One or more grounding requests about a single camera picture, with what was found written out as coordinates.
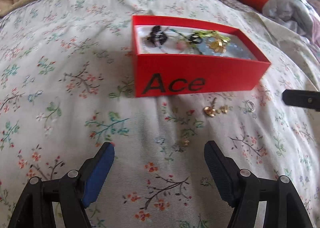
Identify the gold ring green stone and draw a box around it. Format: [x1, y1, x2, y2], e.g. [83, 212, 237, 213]
[209, 39, 228, 53]

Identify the colourful seed bead necklace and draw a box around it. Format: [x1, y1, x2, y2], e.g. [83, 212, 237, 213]
[150, 27, 201, 53]

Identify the grey crumpled cloth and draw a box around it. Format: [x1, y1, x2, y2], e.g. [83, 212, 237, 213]
[262, 0, 319, 45]

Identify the floral bed sheet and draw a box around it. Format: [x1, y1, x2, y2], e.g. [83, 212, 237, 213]
[1, 0, 319, 227]

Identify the light blue bead bracelet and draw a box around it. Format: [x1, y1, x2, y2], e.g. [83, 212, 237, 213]
[197, 37, 253, 59]

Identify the red Ace cardboard box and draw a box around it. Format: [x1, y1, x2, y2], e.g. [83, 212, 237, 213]
[132, 15, 271, 97]

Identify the small gold stud earring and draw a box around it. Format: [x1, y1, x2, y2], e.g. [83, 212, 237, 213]
[180, 138, 190, 147]

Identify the silver ring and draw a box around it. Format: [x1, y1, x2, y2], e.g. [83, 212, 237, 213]
[244, 100, 256, 113]

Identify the green bead bracelet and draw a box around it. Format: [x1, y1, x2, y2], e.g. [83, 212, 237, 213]
[188, 30, 232, 45]

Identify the black hair claw clip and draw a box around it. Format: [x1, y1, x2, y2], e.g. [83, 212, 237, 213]
[146, 26, 168, 47]

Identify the gold heart earring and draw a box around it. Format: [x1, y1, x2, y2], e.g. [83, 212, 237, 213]
[203, 98, 217, 117]

